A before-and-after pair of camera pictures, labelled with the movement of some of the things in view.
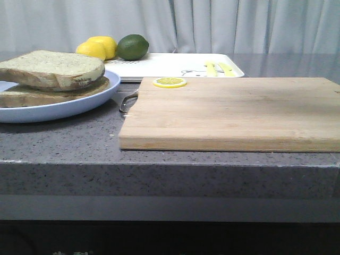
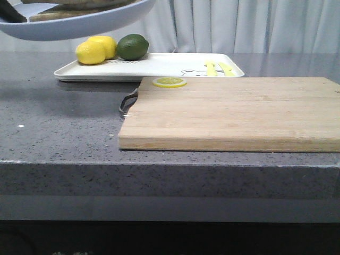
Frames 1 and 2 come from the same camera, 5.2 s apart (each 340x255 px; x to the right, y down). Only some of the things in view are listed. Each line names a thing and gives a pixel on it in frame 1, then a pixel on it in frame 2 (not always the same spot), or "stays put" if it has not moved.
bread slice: [23, 95] → [71, 11]
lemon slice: [170, 82] stays put
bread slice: [51, 70] → [83, 3]
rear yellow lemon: [109, 44] stays put
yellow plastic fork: [211, 69] stays put
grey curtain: [175, 26] stays put
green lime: [132, 47] stays put
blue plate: [60, 110] → [77, 28]
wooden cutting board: [240, 115] stays put
